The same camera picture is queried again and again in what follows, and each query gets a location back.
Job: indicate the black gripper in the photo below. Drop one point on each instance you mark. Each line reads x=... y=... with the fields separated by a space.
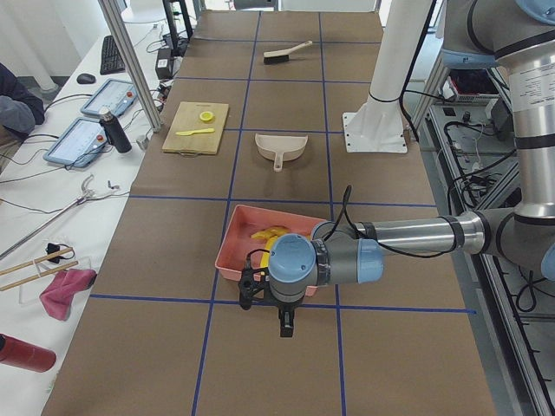
x=284 y=308

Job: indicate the yellow toy corn cob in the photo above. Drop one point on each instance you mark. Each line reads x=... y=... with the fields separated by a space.
x=264 y=262

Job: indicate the tan toy ginger root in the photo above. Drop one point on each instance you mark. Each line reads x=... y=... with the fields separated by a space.
x=273 y=231

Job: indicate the beige plastic dustpan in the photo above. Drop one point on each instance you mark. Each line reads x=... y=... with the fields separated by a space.
x=280 y=148

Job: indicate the beige hand brush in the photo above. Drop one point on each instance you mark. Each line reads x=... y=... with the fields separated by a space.
x=283 y=55

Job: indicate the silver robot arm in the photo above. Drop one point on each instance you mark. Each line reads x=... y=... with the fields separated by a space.
x=517 y=35

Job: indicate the pink plastic bin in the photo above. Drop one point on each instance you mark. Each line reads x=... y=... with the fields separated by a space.
x=247 y=219

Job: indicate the yellow plastic knife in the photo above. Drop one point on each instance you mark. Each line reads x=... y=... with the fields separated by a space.
x=196 y=131

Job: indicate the wooden cutting board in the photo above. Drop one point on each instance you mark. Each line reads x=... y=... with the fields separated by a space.
x=187 y=118

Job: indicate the yellow toy lemon slice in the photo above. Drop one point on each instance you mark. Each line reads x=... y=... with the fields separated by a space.
x=206 y=116

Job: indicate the pink cloth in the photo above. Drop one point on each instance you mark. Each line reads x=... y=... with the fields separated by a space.
x=57 y=298

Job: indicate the wooden stick pair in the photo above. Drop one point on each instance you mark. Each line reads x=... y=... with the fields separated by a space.
x=37 y=268

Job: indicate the black water bottle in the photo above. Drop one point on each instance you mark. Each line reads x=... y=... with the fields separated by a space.
x=114 y=131

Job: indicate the near blue teach pendant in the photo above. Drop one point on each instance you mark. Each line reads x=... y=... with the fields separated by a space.
x=79 y=145

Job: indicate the blue teach pendant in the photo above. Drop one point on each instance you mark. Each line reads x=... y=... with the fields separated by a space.
x=79 y=145
x=117 y=95

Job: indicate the far blue teach pendant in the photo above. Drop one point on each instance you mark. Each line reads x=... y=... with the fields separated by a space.
x=117 y=95

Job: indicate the red cylinder bottle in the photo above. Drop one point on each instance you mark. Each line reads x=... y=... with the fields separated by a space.
x=21 y=354

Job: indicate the black power adapter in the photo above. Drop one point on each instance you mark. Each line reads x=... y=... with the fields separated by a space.
x=166 y=64

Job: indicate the black keyboard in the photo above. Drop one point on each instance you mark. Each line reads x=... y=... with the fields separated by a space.
x=111 y=60

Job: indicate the black computer mouse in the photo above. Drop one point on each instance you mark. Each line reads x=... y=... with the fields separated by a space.
x=85 y=79

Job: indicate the seated person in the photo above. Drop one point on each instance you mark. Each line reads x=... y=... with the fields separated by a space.
x=21 y=111

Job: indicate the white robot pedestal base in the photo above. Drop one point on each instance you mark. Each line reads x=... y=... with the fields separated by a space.
x=377 y=127

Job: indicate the aluminium frame post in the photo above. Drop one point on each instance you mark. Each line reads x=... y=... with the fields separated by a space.
x=118 y=30

